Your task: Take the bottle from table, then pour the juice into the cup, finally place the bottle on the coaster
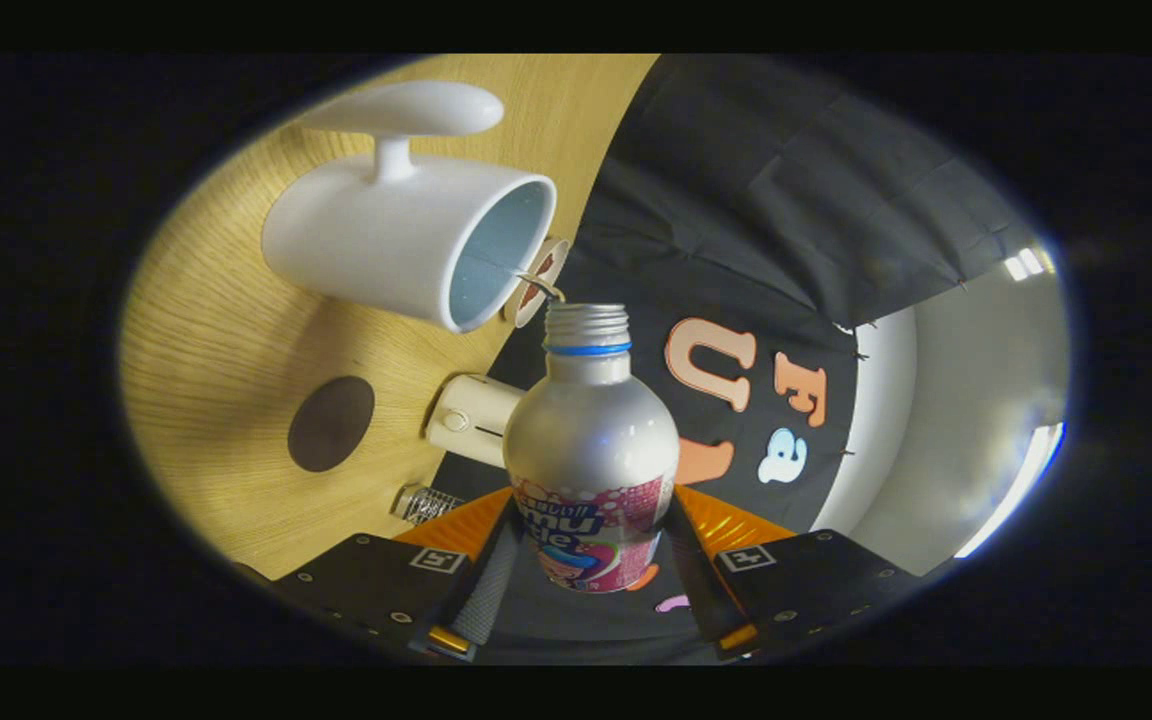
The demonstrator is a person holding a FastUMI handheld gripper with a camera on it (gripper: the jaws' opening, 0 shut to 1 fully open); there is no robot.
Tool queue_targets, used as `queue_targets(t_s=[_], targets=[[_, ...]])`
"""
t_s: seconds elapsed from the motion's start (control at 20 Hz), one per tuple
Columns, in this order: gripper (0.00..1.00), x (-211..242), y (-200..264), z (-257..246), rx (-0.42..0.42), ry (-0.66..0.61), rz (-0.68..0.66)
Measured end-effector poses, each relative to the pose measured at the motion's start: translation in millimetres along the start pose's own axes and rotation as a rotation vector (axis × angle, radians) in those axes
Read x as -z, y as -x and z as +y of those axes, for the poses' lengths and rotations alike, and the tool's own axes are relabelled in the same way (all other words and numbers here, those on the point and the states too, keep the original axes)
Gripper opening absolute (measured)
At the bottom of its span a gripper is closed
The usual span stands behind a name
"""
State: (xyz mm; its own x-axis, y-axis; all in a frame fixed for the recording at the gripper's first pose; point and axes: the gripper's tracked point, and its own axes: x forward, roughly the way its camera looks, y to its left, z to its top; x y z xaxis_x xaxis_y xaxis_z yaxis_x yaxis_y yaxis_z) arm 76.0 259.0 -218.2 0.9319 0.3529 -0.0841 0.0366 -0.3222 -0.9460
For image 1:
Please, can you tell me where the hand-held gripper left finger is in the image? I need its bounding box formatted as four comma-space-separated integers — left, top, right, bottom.
271, 487, 522, 663

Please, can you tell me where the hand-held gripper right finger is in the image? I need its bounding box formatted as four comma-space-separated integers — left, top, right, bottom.
664, 485, 957, 656

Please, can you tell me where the silver juice bottle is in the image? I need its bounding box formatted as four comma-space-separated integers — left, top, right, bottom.
503, 302, 681, 594

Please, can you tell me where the dark round coaster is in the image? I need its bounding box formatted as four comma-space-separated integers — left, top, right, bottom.
287, 376, 376, 473

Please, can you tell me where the white cup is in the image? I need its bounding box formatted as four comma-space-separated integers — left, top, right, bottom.
261, 80, 558, 334

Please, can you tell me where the white toaster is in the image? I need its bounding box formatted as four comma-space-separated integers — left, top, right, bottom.
425, 374, 527, 469

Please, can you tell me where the white oval plate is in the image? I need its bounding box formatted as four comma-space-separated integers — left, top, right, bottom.
503, 237, 571, 329

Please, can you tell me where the ceiling panel light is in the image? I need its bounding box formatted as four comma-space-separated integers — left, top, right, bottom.
956, 422, 1065, 559

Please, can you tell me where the wooden table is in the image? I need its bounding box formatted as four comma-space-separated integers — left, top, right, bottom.
119, 54, 659, 581

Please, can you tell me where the ceiling strip light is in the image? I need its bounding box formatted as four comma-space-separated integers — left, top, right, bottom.
1001, 245, 1052, 283

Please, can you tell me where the metal wire basket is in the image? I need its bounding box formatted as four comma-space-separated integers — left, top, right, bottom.
391, 483, 467, 527

